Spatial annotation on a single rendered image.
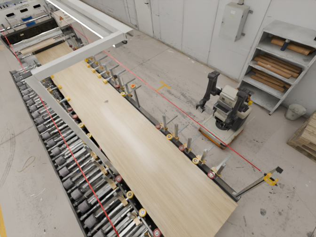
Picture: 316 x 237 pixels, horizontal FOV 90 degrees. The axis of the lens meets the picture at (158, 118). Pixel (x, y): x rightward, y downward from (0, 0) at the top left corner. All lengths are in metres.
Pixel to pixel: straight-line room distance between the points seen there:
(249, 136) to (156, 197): 2.37
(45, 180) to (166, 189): 2.52
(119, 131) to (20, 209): 2.27
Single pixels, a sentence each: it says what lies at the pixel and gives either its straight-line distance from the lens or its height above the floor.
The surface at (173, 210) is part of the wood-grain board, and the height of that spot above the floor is 0.90.
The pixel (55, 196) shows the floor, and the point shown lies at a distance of 3.64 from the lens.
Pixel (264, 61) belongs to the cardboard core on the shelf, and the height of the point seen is 0.96.
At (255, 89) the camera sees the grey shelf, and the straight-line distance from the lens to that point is 4.46.
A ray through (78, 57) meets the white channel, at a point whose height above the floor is 2.44.
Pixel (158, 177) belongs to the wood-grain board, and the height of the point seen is 0.90.
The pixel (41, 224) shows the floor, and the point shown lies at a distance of 3.65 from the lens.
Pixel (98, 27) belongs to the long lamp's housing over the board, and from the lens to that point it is 1.57.
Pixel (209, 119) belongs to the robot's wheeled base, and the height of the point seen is 0.28.
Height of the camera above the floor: 2.95
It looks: 54 degrees down
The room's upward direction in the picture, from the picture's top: 8 degrees counter-clockwise
